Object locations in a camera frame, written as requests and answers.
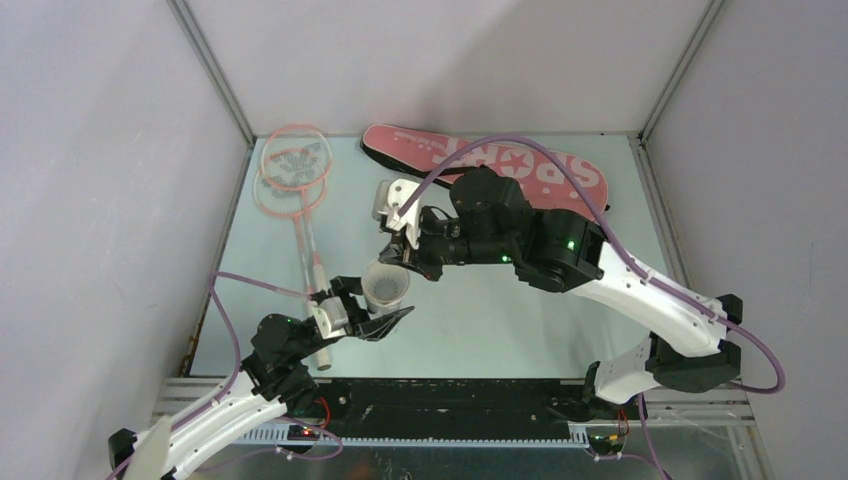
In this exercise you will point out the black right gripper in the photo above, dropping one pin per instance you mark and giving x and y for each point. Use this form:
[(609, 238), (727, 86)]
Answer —
[(394, 254)]

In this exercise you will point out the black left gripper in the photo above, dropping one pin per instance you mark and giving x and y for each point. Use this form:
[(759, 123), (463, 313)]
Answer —
[(360, 322)]

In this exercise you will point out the white shuttlecock tube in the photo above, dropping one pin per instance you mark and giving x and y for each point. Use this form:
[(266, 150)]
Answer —
[(384, 287)]

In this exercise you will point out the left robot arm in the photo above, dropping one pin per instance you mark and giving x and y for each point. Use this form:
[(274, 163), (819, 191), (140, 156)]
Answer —
[(271, 382)]

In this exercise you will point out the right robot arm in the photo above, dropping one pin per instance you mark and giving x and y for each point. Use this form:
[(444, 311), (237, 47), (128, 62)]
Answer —
[(561, 251)]

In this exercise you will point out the pink sport racket bag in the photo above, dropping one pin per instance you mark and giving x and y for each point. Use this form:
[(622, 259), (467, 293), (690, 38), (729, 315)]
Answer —
[(416, 153)]

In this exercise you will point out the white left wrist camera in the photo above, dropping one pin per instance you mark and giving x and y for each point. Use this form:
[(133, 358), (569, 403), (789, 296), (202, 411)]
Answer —
[(330, 317)]

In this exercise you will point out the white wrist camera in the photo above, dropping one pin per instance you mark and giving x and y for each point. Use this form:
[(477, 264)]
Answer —
[(330, 317), (396, 207)]

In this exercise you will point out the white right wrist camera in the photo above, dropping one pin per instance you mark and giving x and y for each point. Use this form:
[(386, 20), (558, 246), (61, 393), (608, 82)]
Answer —
[(396, 207)]

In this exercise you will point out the aluminium front frame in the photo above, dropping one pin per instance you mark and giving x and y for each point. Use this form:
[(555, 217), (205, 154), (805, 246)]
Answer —
[(724, 412)]

